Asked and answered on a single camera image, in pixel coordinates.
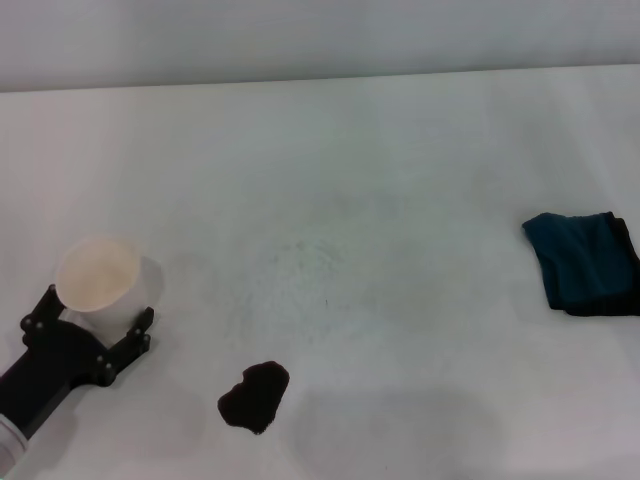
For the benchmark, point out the blue rag with black edge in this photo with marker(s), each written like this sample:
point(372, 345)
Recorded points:
point(575, 260)

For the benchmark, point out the black water stain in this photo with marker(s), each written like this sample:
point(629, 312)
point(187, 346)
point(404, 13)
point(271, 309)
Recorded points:
point(255, 400)

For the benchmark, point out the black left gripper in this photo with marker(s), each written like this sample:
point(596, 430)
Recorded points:
point(55, 360)

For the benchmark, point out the white paper cup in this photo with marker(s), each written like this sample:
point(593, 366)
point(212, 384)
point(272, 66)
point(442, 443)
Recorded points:
point(100, 280)

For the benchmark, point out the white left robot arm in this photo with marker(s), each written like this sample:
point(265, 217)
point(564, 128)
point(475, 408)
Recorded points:
point(9, 435)

